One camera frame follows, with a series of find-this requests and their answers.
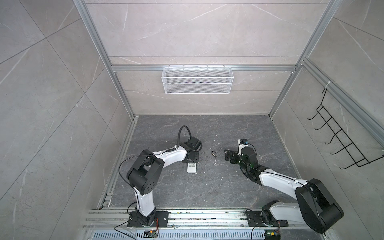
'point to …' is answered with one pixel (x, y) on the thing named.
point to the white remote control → (191, 168)
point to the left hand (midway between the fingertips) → (194, 155)
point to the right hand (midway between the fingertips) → (230, 149)
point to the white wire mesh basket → (194, 80)
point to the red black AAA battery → (215, 152)
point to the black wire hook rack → (359, 158)
